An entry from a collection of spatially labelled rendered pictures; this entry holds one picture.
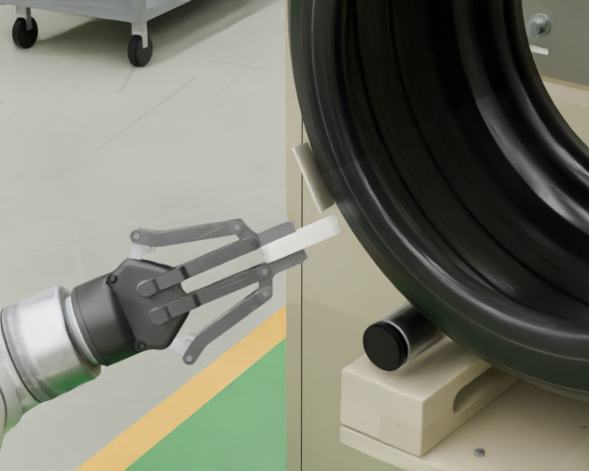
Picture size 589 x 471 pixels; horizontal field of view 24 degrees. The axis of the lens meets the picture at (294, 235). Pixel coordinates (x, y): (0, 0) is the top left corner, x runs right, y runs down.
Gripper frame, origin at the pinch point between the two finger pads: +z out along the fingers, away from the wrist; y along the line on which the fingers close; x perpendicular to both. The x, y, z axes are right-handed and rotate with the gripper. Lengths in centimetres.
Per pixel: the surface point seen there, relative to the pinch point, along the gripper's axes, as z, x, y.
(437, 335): 7.6, -1.7, 12.7
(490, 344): 11.0, 8.9, 13.0
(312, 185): 2.7, 0.8, -3.9
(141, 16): -35, -356, -63
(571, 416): 16.3, -6.6, 25.3
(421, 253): 8.8, 7.0, 4.3
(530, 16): 37, -67, -10
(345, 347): -4, -98, 27
